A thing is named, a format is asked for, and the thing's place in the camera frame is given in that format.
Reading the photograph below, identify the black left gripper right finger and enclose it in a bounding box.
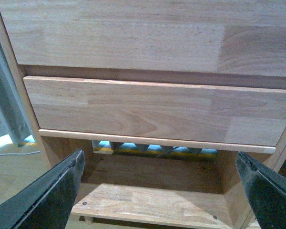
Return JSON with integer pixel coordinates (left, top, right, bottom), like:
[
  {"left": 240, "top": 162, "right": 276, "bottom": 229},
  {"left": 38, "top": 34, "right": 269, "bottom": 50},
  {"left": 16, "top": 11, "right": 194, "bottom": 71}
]
[{"left": 235, "top": 152, "right": 286, "bottom": 229}]

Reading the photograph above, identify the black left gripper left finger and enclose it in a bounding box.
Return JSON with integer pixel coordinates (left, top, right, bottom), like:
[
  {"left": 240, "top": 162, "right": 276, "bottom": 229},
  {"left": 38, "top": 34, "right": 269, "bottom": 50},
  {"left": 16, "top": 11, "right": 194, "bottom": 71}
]
[{"left": 0, "top": 148, "right": 85, "bottom": 229}]

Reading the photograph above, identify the left wooden shelf cabinet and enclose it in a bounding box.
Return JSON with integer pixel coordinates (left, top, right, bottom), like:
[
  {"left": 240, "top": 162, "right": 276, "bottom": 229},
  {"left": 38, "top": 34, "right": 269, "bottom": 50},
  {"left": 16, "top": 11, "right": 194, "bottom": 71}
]
[{"left": 0, "top": 13, "right": 286, "bottom": 229}]

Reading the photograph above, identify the lower left wooden drawer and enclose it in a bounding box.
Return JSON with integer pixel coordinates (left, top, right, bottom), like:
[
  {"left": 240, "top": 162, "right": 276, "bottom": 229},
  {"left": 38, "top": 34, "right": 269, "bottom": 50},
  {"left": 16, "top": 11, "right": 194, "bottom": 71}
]
[{"left": 24, "top": 76, "right": 286, "bottom": 146}]

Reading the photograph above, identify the wooden drawer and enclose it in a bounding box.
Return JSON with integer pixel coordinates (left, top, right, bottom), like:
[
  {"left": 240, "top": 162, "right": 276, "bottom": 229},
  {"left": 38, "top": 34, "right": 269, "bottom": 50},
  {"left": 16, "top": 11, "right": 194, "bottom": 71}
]
[
  {"left": 0, "top": 0, "right": 286, "bottom": 77},
  {"left": 24, "top": 76, "right": 286, "bottom": 146}
]

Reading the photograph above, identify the grey curtain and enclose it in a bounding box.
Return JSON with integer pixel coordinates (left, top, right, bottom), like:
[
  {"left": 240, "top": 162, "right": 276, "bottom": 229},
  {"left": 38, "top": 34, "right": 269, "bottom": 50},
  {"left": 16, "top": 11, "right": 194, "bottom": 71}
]
[{"left": 0, "top": 43, "right": 32, "bottom": 145}]

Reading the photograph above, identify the upper left wooden drawer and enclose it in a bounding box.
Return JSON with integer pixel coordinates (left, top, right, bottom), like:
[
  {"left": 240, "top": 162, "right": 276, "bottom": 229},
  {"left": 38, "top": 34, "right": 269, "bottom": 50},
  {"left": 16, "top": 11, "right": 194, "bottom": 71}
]
[{"left": 0, "top": 0, "right": 286, "bottom": 77}]

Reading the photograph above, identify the white floor cable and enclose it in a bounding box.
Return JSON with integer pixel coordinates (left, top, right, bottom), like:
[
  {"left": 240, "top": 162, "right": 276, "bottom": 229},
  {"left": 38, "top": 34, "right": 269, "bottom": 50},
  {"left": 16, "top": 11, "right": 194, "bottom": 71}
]
[{"left": 0, "top": 150, "right": 41, "bottom": 158}]

